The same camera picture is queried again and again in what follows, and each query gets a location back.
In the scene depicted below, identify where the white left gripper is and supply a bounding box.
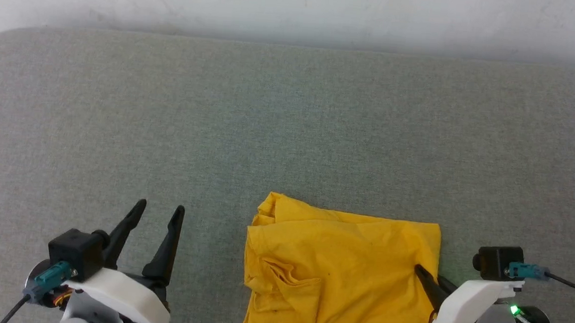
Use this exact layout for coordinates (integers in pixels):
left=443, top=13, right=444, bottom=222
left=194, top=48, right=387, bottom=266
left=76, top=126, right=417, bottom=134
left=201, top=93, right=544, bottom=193
left=58, top=194, right=186, bottom=323

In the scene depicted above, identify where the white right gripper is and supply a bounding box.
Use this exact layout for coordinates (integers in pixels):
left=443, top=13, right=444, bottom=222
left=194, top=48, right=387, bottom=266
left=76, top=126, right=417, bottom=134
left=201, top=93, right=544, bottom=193
left=411, top=264, right=527, bottom=323

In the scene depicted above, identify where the yellow garment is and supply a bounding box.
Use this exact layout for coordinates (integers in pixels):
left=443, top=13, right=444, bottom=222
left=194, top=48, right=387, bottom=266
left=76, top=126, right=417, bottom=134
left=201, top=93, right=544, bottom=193
left=237, top=190, right=444, bottom=323

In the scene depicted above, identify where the grey fabric sofa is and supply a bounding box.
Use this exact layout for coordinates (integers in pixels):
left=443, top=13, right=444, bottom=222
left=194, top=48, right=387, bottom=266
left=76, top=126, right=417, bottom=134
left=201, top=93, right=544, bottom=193
left=0, top=24, right=575, bottom=323

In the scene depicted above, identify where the teal right camera connector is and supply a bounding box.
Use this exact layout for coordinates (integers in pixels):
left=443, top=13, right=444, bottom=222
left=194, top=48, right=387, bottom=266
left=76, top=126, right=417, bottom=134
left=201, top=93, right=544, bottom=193
left=507, top=262, right=552, bottom=284

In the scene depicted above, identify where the teal camera connector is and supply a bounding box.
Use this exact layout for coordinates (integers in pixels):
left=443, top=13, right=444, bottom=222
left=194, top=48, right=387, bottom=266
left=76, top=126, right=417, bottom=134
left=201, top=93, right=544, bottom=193
left=507, top=262, right=552, bottom=284
left=22, top=259, right=74, bottom=305

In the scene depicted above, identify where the teal left camera connector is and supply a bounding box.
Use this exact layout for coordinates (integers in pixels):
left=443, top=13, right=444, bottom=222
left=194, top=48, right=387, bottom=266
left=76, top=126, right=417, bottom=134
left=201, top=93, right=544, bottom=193
left=22, top=259, right=74, bottom=305

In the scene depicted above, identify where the black right camera cable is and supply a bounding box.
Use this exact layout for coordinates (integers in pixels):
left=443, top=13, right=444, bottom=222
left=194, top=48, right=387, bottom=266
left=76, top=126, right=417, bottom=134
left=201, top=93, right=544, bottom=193
left=543, top=271, right=575, bottom=299

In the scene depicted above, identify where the black camera cable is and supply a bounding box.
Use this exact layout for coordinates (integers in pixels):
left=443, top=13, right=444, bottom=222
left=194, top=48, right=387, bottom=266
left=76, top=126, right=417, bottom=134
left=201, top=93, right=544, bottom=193
left=543, top=271, right=575, bottom=299
left=0, top=294, right=31, bottom=323

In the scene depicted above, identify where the black left camera cable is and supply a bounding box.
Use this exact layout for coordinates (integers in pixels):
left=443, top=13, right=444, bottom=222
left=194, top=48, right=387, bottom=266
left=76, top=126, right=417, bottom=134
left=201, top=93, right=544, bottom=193
left=0, top=294, right=31, bottom=323

